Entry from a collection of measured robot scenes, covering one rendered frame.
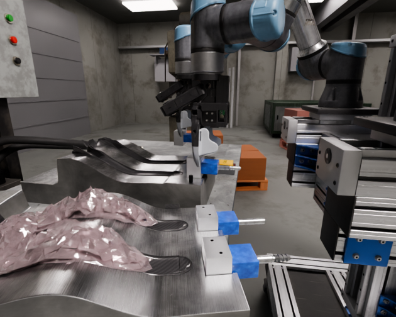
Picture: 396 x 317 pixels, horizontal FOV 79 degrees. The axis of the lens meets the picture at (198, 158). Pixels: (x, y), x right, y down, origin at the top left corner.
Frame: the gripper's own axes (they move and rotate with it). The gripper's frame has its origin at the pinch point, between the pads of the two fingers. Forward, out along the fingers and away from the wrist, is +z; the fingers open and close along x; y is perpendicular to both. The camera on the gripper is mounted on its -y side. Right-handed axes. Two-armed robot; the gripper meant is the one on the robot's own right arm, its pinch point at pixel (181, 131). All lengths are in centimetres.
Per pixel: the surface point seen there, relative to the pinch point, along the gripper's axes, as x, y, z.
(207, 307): -65, 21, 10
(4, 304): -71, 1, 6
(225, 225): -47, 21, 9
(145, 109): 719, -330, 45
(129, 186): -36.0, -3.4, 7.8
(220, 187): -14.2, 16.8, 15.0
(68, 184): -36.1, -20.4, 8.6
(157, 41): 722, -276, -170
